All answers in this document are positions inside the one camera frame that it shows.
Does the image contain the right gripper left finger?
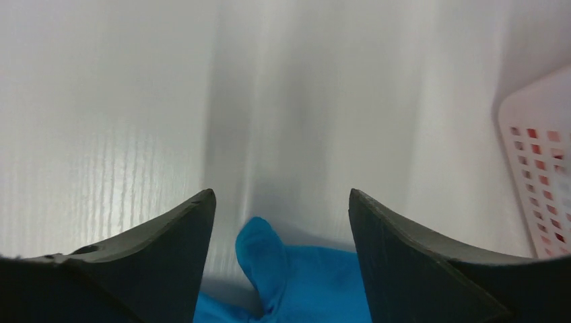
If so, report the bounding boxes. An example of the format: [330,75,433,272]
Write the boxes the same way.
[1,189,216,322]

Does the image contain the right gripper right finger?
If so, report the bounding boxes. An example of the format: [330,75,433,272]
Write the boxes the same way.
[348,189,570,322]

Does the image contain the blue t-shirt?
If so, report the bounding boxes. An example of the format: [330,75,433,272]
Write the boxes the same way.
[193,217,372,322]

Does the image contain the white laundry basket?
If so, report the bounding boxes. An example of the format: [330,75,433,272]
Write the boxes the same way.
[498,67,570,258]

